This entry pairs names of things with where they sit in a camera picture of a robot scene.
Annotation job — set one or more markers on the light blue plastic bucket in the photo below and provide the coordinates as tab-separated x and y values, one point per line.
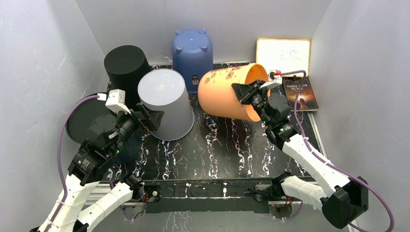
192	55

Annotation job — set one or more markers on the small whiteboard yellow frame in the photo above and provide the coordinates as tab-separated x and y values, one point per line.
285	55

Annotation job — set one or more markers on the Three Days To See book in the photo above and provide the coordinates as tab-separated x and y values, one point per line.
301	92

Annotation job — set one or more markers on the grey plastic bucket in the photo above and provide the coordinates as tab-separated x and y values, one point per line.
165	90

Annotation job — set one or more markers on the large dark blue bucket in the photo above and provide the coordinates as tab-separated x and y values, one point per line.
83	117

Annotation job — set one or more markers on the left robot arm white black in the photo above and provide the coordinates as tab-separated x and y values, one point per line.
85	172

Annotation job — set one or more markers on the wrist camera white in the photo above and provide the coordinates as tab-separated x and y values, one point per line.
114	101
275	80

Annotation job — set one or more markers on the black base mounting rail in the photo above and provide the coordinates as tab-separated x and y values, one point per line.
218	195

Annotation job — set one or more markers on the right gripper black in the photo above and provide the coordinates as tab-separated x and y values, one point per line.
244	91

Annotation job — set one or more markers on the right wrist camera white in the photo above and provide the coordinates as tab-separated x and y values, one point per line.
275	80

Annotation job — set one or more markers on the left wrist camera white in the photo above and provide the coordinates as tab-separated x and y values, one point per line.
114	101

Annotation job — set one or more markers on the black ribbed plastic bucket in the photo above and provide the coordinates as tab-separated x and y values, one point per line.
125	66

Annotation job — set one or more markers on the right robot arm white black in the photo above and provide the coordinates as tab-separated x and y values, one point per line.
341	199

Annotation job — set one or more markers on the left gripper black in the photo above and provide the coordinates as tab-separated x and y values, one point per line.
154	116

